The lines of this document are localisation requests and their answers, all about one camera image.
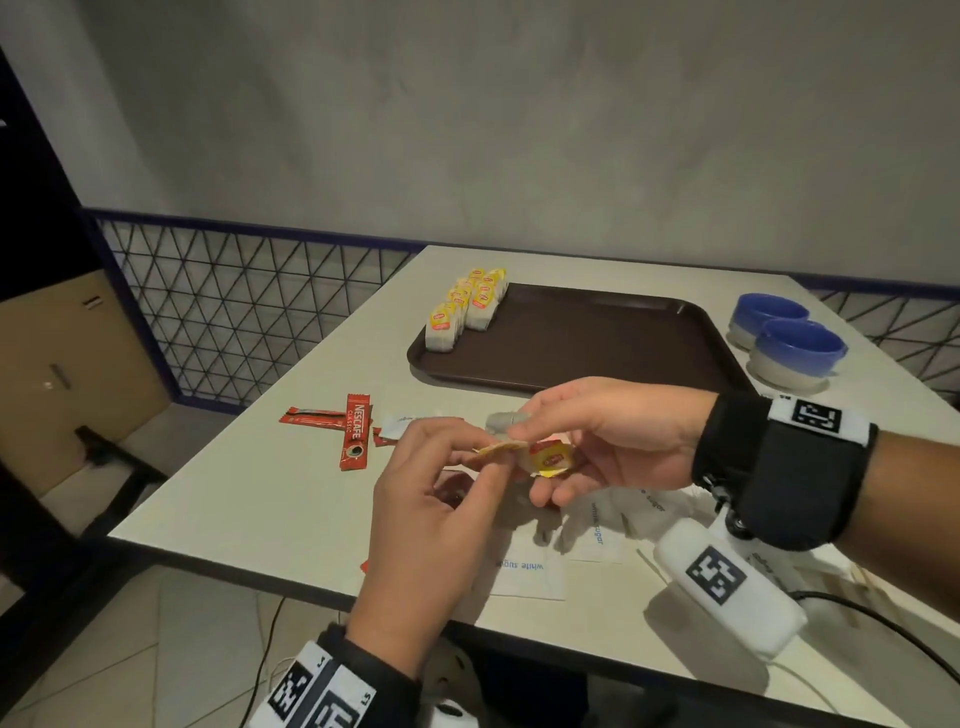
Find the person's right hand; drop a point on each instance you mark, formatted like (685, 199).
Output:
(637, 427)

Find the person's left hand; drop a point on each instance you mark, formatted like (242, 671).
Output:
(420, 540)

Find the dark brown tray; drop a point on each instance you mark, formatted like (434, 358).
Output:
(600, 337)

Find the pile of white sugar packets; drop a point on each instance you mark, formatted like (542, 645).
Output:
(525, 566)

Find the pile of red coffee sticks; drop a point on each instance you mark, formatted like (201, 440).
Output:
(356, 435)

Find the row of tea bags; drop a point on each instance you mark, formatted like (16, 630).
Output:
(439, 334)

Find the person's right forearm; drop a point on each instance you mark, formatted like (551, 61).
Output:
(915, 510)

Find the person's gray sneaker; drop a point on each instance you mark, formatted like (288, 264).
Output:
(457, 671)

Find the black left wrist band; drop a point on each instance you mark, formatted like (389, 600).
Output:
(375, 690)

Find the black wrist band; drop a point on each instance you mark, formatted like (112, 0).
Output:
(375, 690)
(787, 480)

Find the black right wrist band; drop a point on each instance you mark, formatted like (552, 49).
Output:
(787, 480)

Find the blue and white mug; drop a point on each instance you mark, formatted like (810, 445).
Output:
(795, 349)
(769, 307)

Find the light wooden cabinet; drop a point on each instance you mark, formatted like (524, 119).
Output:
(75, 375)

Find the dark blue metal locker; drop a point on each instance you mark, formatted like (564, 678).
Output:
(30, 187)

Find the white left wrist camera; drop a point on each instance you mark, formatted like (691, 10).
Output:
(450, 712)

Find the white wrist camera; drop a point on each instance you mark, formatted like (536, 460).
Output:
(450, 712)
(757, 615)

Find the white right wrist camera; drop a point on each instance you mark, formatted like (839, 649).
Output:
(757, 615)

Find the black side table frame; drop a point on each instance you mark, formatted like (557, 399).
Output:
(112, 450)

